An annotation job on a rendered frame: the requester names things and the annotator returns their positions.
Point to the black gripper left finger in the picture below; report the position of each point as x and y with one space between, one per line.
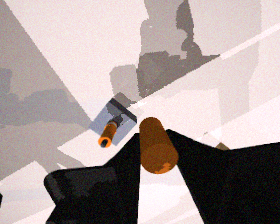
118 178

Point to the grey square block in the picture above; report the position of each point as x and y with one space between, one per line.
114 111

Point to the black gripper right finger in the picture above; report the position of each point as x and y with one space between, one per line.
208 171

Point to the orange marker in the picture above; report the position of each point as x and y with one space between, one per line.
107 135

